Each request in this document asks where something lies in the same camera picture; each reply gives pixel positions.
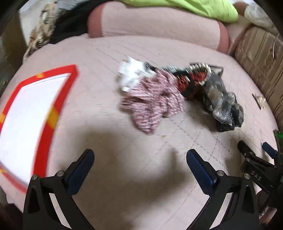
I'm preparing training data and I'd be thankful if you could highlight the grey organza scrunchie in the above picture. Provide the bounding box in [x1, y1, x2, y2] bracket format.
[203, 73, 244, 132]

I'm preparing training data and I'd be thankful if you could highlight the red dotted scrunchie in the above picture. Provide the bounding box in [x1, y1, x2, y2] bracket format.
[173, 71, 207, 100]

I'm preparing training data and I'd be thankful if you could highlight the white pearl bracelet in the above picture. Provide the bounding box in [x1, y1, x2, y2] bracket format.
[187, 62, 213, 86]

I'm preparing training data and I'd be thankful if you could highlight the red white plaid scrunchie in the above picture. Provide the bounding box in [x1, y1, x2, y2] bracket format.
[120, 70, 185, 135]

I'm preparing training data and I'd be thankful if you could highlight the white floral scrunchie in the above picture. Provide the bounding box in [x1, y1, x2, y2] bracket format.
[117, 57, 156, 93]

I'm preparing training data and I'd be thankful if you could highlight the small hair clip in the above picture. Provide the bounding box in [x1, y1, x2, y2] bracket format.
[252, 94, 266, 110]

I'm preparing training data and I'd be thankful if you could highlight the pink quilted bedspread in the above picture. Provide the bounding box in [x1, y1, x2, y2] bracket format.
[0, 33, 279, 230]

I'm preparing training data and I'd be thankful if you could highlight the striped brown cushion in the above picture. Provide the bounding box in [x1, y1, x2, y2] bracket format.
[235, 27, 283, 131]

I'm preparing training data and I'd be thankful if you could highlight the red box lid tray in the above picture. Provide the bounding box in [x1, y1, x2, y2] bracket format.
[1, 65, 78, 193]

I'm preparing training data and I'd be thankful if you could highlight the white plastic bag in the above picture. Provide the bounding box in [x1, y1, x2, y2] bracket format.
[244, 3, 274, 29]

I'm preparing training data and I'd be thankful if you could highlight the green blanket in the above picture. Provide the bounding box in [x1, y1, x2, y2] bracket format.
[123, 0, 238, 23]

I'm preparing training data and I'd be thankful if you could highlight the leopard print cloth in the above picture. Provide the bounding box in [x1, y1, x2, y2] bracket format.
[22, 1, 58, 62]

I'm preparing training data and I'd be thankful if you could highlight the black garment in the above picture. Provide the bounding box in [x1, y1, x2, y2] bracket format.
[48, 0, 109, 45]

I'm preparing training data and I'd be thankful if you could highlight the pink bolster pillow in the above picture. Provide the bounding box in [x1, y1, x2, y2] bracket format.
[87, 1, 229, 54]

